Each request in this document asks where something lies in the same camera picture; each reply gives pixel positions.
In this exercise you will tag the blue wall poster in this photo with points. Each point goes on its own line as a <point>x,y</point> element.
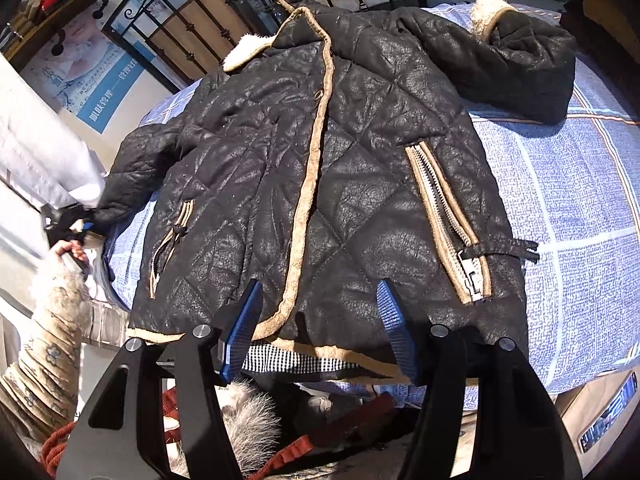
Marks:
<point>75,75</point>

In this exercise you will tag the dark yellow cloth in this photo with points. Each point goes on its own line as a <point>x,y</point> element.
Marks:
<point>612,15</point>

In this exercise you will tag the grey fur trim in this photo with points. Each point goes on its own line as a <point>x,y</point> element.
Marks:
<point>255,420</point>

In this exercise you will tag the cardboard box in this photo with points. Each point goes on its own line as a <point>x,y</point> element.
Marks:
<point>595,410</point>

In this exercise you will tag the fur-trimmed clothes pile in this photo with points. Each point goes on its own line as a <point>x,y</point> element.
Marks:
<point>55,447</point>

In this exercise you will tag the blue checked bed sheet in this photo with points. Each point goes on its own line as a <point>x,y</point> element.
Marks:
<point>550,210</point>

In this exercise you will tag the wooden wall shelf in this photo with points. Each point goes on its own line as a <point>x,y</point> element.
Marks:
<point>75,5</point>

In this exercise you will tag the person's left forearm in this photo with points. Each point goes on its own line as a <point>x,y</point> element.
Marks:
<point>45,360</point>

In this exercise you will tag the person's left hand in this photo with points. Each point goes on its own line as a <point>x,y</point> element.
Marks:
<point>72,256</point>

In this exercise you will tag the black quilted jacket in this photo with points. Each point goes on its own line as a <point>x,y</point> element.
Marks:
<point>350,160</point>

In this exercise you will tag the white curtain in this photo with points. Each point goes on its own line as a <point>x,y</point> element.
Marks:
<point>40,145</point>

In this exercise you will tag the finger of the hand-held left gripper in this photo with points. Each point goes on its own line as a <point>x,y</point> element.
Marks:
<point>89,227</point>

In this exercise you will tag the black iron bed frame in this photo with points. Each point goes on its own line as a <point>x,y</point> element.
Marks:
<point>190,30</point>

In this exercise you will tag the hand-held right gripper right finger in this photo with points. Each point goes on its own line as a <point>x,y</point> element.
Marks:
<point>397,330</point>

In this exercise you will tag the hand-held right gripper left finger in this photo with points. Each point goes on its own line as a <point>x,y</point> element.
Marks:
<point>244,322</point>

